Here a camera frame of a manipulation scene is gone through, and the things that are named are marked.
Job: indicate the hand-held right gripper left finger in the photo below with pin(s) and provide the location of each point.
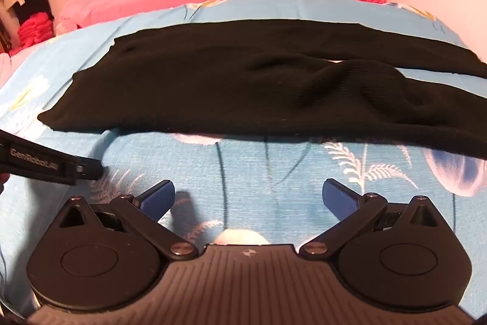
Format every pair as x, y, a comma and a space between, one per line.
158, 197

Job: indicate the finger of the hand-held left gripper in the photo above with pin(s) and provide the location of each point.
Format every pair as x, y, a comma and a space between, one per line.
89, 168

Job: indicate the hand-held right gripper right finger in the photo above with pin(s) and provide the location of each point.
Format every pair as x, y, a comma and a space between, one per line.
338, 197

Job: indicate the black pants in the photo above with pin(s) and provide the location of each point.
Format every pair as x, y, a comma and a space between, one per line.
228, 81

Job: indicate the blue floral bed sheet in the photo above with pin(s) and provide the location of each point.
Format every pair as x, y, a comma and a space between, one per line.
266, 176

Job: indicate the stack of red clothes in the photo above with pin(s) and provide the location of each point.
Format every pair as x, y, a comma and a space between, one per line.
36, 28

